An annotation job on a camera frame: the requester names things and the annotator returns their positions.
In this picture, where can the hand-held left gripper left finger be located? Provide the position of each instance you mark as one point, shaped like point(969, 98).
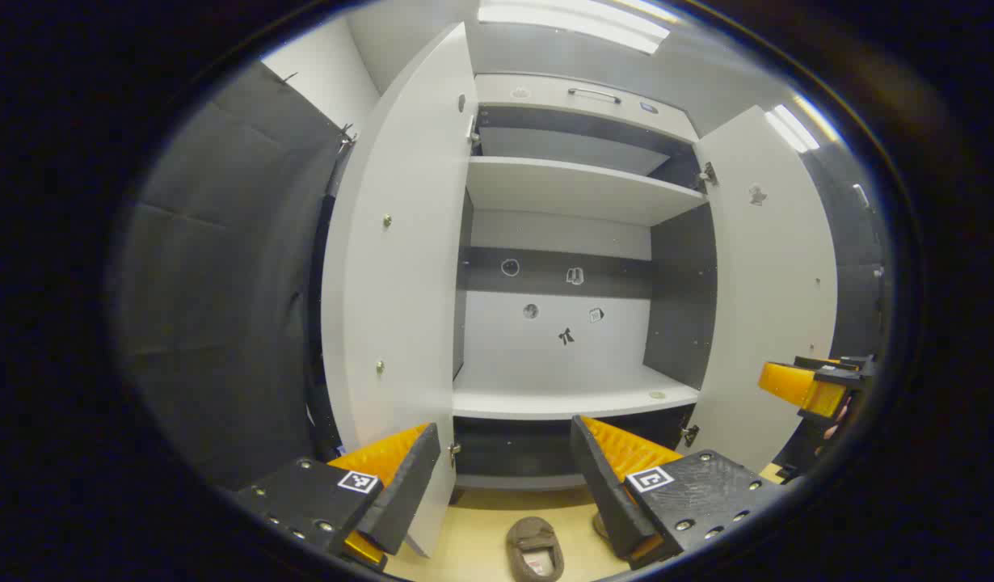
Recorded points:
point(400, 485)

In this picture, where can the ceiling light panel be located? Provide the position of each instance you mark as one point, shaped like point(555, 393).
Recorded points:
point(792, 128)
point(574, 20)

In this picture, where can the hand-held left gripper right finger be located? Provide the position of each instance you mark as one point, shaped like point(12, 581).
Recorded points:
point(602, 477)

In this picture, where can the white shoe cabinet door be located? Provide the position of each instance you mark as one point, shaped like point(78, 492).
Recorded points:
point(400, 283)
point(776, 307)

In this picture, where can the grey shoe cabinet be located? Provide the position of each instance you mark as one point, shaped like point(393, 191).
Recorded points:
point(570, 186)

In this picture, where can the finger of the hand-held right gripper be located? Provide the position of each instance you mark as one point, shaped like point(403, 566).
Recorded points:
point(827, 398)
point(784, 381)

